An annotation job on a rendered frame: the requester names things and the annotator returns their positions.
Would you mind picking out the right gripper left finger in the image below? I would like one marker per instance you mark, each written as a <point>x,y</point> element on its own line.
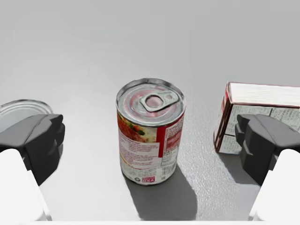
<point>35,150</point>

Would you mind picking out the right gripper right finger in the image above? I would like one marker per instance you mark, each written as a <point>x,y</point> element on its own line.
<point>262,150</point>

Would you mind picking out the flat round can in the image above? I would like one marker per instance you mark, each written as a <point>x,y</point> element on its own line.
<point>16,112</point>

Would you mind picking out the red and white can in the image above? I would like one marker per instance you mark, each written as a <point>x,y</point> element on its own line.
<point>145,140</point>

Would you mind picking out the red and white carton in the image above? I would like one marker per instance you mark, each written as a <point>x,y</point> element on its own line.
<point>257,93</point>

